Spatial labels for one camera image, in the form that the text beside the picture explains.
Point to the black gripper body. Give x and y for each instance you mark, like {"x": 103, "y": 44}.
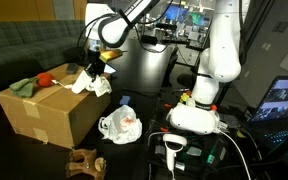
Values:
{"x": 95, "y": 68}

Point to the white cloth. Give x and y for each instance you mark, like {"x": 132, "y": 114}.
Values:
{"x": 100, "y": 85}

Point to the dark grey sponge block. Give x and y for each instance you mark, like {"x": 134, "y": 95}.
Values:
{"x": 71, "y": 68}

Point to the white plastic bag orange print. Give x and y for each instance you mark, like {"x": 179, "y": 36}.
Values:
{"x": 121, "y": 126}

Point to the blue knitted cloth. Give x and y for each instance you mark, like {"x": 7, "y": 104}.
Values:
{"x": 125, "y": 100}

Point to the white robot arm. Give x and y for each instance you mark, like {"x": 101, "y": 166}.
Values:
{"x": 219, "y": 63}

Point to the large cardboard box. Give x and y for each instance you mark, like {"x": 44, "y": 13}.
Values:
{"x": 54, "y": 114}

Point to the tablet with lit screen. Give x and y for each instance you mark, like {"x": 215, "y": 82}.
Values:
{"x": 109, "y": 69}

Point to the red plush carrot toy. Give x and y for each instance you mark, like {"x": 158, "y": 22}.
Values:
{"x": 25, "y": 87}

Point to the green plaid sofa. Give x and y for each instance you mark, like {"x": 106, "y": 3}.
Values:
{"x": 28, "y": 47}

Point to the brown plush moose toy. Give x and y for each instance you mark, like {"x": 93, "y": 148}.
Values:
{"x": 87, "y": 162}

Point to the white VR controller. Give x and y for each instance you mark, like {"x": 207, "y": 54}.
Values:
{"x": 173, "y": 143}

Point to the white VR headset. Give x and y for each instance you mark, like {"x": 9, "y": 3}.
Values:
{"x": 199, "y": 121}

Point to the open laptop computer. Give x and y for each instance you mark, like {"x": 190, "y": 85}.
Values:
{"x": 268, "y": 124}

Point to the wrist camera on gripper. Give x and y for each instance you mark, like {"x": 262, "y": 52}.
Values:
{"x": 109, "y": 55}

